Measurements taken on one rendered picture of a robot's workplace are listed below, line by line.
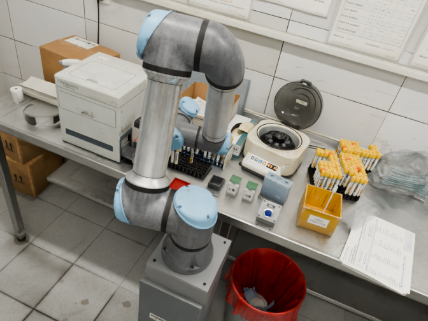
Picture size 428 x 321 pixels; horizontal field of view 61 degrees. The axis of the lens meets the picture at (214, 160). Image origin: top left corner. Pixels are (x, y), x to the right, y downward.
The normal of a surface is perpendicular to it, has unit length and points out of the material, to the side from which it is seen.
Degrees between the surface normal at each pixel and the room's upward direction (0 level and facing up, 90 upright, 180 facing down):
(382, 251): 1
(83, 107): 90
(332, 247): 0
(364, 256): 1
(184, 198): 9
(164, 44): 70
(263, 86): 90
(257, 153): 90
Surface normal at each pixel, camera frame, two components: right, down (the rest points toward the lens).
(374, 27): -0.37, 0.58
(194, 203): 0.29, -0.70
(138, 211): -0.10, 0.29
